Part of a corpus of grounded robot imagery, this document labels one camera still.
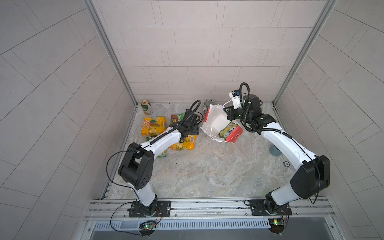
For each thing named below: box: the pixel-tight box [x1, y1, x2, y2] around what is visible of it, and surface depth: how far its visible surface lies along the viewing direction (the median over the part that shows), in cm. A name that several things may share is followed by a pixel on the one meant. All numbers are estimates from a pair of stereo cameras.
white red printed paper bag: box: [199, 104, 233, 144], surface depth 100 cm
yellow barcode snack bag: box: [168, 135, 197, 151], surface depth 91 cm
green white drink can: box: [141, 100, 151, 116], surface depth 105 cm
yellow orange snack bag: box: [141, 116, 167, 138], surface depth 98 cm
